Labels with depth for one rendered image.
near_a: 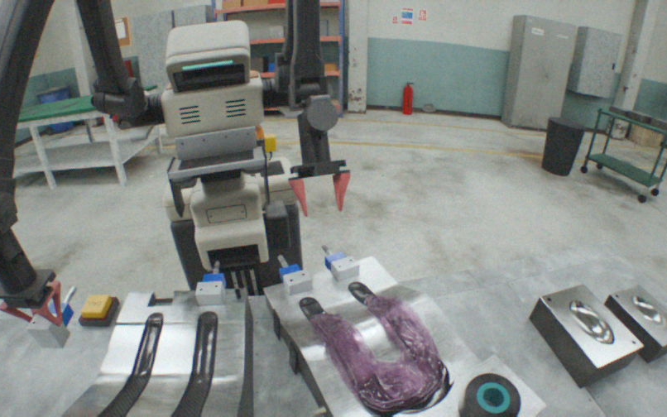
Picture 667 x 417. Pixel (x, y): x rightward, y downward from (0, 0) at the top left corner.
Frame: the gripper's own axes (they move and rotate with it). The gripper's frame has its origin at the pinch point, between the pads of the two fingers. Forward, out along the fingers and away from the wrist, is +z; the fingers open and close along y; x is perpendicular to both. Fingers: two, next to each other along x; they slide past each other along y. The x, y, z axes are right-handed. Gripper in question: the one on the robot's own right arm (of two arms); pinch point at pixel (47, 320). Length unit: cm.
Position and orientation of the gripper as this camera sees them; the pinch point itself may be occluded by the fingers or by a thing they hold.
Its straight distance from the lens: 69.3
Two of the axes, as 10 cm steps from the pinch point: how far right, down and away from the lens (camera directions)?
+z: -0.1, 8.6, 5.1
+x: -1.5, -5.1, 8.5
